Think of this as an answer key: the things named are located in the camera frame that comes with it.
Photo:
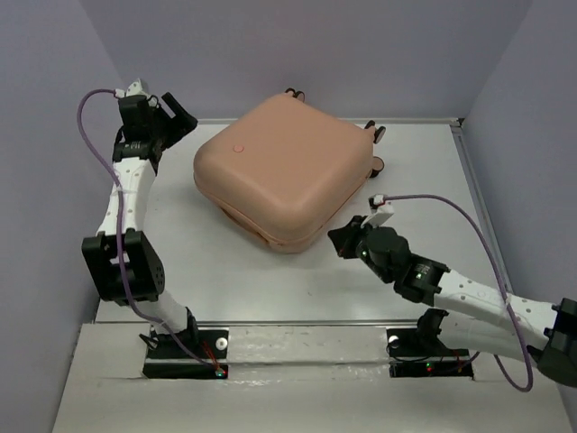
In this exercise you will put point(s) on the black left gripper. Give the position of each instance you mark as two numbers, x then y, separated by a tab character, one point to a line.
182	124

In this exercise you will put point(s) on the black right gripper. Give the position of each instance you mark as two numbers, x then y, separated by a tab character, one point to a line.
343	238

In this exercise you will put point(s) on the pink hard-shell suitcase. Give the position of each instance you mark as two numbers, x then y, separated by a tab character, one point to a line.
284	170

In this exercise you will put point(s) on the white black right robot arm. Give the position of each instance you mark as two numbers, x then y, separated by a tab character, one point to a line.
462	313

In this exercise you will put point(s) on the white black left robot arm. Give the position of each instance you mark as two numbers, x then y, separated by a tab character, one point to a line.
121	260

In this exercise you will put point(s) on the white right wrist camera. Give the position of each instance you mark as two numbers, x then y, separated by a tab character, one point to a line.
381	210

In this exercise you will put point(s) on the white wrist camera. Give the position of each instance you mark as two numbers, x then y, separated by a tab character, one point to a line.
138	88
381	210

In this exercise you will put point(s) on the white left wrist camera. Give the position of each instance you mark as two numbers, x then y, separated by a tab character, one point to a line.
138	88

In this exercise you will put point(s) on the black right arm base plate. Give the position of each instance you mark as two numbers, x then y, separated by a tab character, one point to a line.
409	358

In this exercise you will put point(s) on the aluminium table edge rail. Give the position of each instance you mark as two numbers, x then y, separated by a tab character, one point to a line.
478	200

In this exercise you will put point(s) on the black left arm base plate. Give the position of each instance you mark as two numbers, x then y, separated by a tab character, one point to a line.
204	360

